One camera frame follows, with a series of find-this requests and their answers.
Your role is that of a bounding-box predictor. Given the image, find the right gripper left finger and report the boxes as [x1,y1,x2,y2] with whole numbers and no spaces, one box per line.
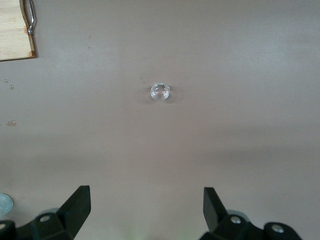
[0,185,91,240]

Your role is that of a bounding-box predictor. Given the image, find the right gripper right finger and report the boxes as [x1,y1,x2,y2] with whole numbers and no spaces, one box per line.
[199,187,301,240]

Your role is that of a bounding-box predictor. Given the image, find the small glass measuring cup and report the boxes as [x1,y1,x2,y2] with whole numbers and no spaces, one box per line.
[149,82,172,102]

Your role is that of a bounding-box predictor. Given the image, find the green sleeved glass bottle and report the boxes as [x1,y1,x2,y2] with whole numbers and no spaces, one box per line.
[0,192,14,218]

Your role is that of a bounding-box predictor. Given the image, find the brown table cover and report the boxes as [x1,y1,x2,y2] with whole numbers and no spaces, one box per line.
[0,0,320,240]

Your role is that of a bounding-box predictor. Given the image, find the spilled liquid drops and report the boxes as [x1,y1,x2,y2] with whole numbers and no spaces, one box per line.
[2,78,18,128]

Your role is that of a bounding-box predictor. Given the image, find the wooden board with metal handle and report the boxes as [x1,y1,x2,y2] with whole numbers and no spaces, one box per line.
[0,0,38,62]

